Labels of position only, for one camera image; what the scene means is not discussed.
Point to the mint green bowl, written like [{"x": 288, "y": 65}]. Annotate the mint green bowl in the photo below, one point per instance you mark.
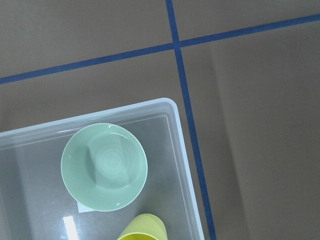
[{"x": 104, "y": 167}]

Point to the yellow plastic cup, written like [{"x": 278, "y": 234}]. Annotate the yellow plastic cup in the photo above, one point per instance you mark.
[{"x": 145, "y": 226}]

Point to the translucent plastic storage box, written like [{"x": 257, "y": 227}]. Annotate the translucent plastic storage box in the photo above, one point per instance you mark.
[{"x": 35, "y": 204}]

